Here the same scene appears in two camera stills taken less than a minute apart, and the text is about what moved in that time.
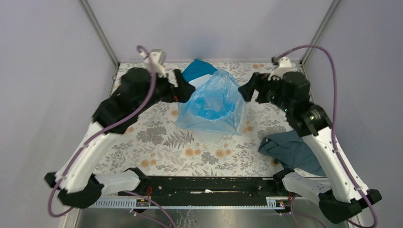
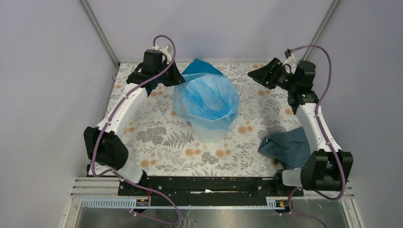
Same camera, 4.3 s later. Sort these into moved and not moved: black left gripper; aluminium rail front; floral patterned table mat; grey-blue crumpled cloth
Moved: black left gripper
Not moved: floral patterned table mat; aluminium rail front; grey-blue crumpled cloth
